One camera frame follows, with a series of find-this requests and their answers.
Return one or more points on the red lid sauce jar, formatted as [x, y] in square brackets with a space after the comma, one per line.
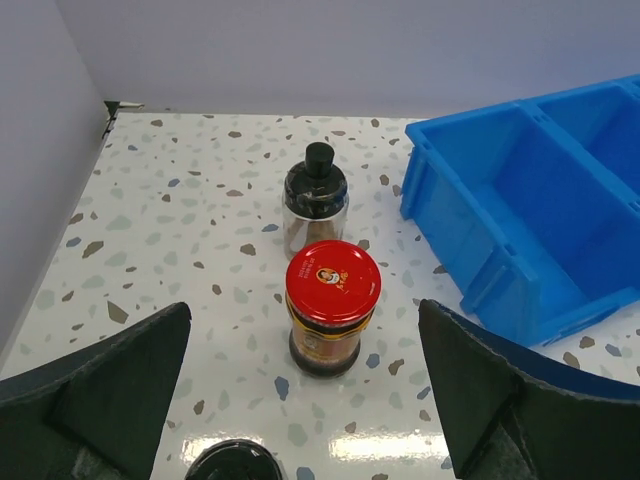
[331, 291]

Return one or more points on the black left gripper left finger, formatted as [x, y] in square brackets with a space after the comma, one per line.
[97, 413]

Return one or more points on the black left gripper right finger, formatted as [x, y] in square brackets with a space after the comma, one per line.
[508, 412]

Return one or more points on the black cap white spice jar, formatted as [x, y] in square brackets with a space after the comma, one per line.
[235, 459]

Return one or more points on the blue three-compartment plastic bin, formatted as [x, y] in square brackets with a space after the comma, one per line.
[532, 206]

